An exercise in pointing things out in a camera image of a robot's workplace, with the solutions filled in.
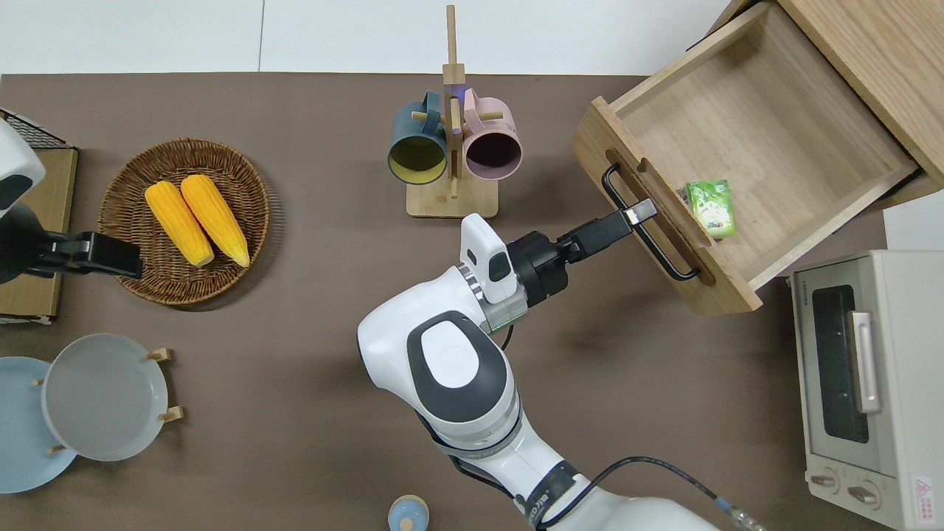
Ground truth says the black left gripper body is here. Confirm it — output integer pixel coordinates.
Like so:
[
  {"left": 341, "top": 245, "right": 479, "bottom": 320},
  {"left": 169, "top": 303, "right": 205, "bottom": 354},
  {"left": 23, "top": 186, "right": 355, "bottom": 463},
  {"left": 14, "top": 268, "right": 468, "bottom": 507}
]
[{"left": 0, "top": 203, "right": 95, "bottom": 285}]

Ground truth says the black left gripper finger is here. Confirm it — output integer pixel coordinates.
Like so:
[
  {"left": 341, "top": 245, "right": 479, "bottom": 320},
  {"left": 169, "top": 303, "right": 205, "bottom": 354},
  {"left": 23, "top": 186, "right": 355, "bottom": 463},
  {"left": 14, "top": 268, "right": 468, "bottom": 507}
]
[{"left": 87, "top": 232, "right": 145, "bottom": 280}]

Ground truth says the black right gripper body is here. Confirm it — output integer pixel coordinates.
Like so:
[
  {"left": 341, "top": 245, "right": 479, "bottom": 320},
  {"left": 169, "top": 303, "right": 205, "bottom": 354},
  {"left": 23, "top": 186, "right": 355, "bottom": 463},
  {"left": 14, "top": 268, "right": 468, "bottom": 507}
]
[{"left": 508, "top": 209, "right": 636, "bottom": 309}]

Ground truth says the black metal drawer handle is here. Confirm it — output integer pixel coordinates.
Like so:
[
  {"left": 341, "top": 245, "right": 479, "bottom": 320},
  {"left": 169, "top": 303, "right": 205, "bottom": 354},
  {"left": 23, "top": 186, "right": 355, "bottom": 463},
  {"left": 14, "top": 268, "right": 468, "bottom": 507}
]
[{"left": 601, "top": 164, "right": 702, "bottom": 283}]

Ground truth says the light wooden drawer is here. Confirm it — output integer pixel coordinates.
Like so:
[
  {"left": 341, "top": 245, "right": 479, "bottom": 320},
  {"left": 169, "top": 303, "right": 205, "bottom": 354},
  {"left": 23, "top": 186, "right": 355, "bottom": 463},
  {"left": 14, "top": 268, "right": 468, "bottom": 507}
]
[{"left": 572, "top": 2, "right": 920, "bottom": 316}]

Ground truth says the green packet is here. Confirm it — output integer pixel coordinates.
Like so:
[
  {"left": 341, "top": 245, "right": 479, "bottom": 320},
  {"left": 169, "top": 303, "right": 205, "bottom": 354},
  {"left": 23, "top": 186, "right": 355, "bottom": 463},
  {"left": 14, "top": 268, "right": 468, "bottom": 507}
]
[{"left": 684, "top": 179, "right": 738, "bottom": 239}]

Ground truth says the yellow corn cob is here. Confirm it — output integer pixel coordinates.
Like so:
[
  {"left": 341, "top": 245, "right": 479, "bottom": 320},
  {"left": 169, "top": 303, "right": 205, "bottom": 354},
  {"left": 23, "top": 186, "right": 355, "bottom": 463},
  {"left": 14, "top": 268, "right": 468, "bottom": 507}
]
[
  {"left": 145, "top": 181, "right": 215, "bottom": 268},
  {"left": 181, "top": 174, "right": 251, "bottom": 268}
]

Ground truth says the brown wicker basket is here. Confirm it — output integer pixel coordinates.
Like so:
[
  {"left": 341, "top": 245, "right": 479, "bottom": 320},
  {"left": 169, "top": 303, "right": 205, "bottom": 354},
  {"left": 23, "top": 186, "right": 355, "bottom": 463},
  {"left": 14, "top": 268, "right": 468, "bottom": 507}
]
[{"left": 97, "top": 138, "right": 271, "bottom": 306}]

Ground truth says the wooden mug rack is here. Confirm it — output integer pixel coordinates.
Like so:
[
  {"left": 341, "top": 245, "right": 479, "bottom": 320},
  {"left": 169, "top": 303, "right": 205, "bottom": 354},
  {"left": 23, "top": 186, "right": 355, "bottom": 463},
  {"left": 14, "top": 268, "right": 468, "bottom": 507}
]
[{"left": 406, "top": 4, "right": 504, "bottom": 220}]

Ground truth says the pink mug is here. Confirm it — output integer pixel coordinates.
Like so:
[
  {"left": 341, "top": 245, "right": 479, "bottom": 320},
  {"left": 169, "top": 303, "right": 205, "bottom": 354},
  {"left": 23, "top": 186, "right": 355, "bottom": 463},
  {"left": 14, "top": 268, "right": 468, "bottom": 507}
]
[{"left": 463, "top": 88, "right": 524, "bottom": 182}]

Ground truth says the grey plate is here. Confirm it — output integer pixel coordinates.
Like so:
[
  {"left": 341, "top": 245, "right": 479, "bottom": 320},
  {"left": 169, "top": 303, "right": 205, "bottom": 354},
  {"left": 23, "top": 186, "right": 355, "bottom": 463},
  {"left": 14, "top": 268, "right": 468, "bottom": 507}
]
[{"left": 41, "top": 333, "right": 170, "bottom": 463}]

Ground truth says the wooden plate rack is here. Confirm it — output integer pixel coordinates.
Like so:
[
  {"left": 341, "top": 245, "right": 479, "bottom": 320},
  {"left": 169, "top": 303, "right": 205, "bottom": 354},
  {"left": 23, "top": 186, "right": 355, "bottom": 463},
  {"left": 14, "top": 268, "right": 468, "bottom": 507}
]
[{"left": 29, "top": 347, "right": 184, "bottom": 455}]

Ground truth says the dark blue mug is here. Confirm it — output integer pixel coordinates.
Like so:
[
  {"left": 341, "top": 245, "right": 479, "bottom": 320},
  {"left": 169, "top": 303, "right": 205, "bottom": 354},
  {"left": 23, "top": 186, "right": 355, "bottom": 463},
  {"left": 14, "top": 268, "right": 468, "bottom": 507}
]
[{"left": 388, "top": 90, "right": 450, "bottom": 186}]

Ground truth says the light blue plate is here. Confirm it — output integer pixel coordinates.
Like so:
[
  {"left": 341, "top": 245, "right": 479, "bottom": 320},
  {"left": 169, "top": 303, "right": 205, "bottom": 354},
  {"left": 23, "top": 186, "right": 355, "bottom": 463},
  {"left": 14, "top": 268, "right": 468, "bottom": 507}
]
[{"left": 0, "top": 356, "right": 79, "bottom": 494}]

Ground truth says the brown table mat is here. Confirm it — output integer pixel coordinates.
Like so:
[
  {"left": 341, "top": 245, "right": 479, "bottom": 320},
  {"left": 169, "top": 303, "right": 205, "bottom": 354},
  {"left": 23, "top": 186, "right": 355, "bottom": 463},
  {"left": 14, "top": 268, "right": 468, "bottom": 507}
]
[{"left": 0, "top": 72, "right": 890, "bottom": 531}]

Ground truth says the small blue round button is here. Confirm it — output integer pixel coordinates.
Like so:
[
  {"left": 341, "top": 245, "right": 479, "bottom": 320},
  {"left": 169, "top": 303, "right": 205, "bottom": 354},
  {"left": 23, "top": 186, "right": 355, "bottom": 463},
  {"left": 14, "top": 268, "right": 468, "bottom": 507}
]
[{"left": 388, "top": 495, "right": 431, "bottom": 531}]

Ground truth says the light wooden cabinet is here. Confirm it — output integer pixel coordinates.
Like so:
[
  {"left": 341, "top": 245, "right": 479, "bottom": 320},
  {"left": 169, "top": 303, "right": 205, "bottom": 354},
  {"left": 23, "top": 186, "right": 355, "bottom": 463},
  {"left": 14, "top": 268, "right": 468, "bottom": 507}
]
[{"left": 708, "top": 0, "right": 944, "bottom": 209}]

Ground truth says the white toaster oven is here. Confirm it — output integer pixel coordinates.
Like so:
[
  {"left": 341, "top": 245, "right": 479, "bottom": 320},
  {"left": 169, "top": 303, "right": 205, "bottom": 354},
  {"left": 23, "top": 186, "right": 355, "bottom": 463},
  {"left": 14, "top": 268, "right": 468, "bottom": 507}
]
[{"left": 789, "top": 249, "right": 944, "bottom": 531}]

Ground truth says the wire basket with wooden boards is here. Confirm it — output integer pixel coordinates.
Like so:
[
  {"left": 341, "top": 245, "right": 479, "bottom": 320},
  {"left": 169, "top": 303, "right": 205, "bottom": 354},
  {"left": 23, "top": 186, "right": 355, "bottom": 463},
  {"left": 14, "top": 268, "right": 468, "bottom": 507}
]
[{"left": 0, "top": 109, "right": 79, "bottom": 326}]

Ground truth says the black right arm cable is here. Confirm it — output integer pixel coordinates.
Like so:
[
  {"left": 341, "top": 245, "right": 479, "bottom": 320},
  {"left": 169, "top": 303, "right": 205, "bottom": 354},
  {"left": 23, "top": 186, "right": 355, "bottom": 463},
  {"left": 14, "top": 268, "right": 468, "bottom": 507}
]
[{"left": 450, "top": 456, "right": 768, "bottom": 531}]

